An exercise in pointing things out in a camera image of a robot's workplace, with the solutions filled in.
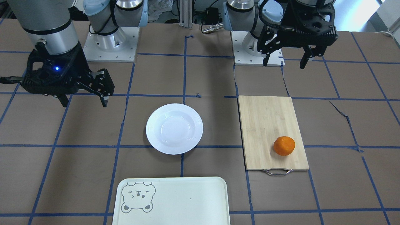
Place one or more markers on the cream bear tray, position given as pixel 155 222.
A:
pixel 172 201

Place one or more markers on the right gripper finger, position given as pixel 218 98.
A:
pixel 63 100
pixel 104 100

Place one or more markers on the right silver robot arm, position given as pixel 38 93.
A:
pixel 50 20

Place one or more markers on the white round plate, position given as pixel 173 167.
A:
pixel 174 129

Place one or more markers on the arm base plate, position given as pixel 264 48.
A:
pixel 250 56
pixel 118 47

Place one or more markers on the bamboo cutting board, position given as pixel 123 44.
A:
pixel 263 119

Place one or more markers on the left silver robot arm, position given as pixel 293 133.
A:
pixel 241 15

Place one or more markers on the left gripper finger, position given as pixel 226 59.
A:
pixel 270 52
pixel 309 52

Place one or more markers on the orange fruit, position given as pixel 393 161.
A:
pixel 284 145

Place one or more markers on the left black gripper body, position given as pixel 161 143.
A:
pixel 289 16

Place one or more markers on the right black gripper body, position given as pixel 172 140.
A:
pixel 78 62

